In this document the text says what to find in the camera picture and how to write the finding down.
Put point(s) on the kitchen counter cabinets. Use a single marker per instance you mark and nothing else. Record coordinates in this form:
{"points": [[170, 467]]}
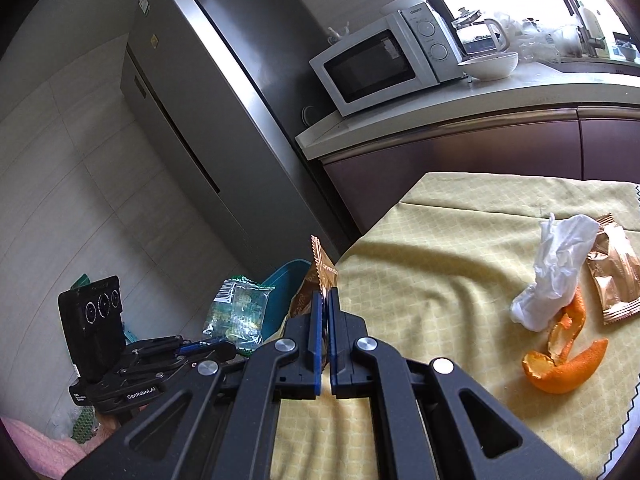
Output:
{"points": [[450, 150]]}

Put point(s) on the large white bowl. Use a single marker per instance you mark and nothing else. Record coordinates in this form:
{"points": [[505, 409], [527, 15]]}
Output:
{"points": [[487, 67]]}

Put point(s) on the metal faucet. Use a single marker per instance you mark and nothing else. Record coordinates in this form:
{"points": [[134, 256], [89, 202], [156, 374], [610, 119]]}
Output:
{"points": [[595, 42]]}

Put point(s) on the white tissue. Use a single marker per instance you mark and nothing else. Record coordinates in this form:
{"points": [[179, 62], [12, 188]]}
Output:
{"points": [[550, 270]]}

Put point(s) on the green mesh bag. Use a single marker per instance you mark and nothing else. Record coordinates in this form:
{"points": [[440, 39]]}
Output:
{"points": [[82, 422]]}

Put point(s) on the glass kettle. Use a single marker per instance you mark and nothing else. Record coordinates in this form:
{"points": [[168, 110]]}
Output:
{"points": [[477, 35]]}

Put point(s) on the white microwave oven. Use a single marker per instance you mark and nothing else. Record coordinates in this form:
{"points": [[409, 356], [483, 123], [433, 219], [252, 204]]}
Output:
{"points": [[370, 65]]}

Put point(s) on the pink fuzzy clothing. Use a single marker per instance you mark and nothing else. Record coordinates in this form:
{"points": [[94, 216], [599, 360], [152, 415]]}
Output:
{"points": [[35, 450]]}

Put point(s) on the blue trash bin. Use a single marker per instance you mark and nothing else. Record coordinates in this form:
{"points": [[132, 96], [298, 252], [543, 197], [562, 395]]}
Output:
{"points": [[280, 290]]}

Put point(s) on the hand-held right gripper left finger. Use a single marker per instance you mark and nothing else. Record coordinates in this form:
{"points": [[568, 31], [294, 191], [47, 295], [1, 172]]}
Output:
{"points": [[316, 340]]}

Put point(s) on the round wall outlet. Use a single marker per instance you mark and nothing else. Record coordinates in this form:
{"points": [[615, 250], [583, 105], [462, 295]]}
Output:
{"points": [[308, 115]]}

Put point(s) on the orange peel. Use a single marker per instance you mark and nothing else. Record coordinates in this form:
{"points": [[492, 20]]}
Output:
{"points": [[565, 372]]}

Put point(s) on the clear green-edged snack packet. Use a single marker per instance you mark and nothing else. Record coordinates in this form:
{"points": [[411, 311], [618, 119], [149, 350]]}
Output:
{"points": [[237, 310]]}

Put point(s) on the grey refrigerator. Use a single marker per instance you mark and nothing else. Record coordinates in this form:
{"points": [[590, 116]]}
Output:
{"points": [[200, 110]]}

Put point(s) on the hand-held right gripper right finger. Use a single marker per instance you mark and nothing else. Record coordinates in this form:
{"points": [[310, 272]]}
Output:
{"points": [[334, 340]]}

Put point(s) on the gold snack wrapper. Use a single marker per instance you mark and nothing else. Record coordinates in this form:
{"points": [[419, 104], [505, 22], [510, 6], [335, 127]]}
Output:
{"points": [[612, 280], [322, 270]]}

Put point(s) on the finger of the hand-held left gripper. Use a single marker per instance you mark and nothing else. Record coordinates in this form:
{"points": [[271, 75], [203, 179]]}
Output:
{"points": [[165, 362], [192, 346]]}

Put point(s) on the yellow tablecloth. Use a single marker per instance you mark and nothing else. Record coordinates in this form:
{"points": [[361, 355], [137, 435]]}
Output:
{"points": [[440, 270]]}

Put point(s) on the kitchen sink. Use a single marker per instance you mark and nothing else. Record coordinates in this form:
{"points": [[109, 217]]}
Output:
{"points": [[600, 67]]}

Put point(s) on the pile of clear plastic containers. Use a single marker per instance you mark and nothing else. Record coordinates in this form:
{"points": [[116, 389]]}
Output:
{"points": [[540, 37]]}

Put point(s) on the white antler figurine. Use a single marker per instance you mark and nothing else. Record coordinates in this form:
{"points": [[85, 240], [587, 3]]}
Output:
{"points": [[339, 32]]}

